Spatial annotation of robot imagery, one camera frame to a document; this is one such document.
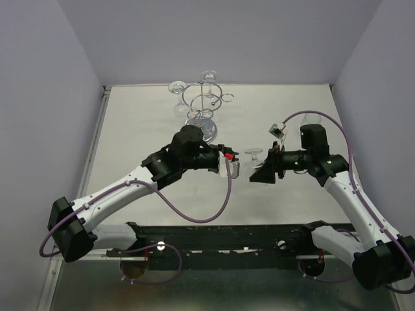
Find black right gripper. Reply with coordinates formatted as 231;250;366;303
250;141;312;183

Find clear wine glass front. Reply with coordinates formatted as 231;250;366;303
244;148;265;189

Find ribbed clear wine glass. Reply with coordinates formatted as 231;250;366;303
300;113;322;132

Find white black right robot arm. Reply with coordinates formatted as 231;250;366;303
249;124;414;290

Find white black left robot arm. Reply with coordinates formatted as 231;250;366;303
47;125;240;262

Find chrome wine glass rack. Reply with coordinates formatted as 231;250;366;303
182;80;235;143

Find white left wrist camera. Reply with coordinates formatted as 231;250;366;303
218;154;240;179

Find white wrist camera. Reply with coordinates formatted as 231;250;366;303
268;122;287;147
218;154;240;179

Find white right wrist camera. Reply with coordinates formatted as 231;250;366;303
268;122;287;147

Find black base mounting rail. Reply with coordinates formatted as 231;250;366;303
106;220;325;270

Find aluminium frame extrusion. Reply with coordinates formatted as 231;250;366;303
37;86;112;310

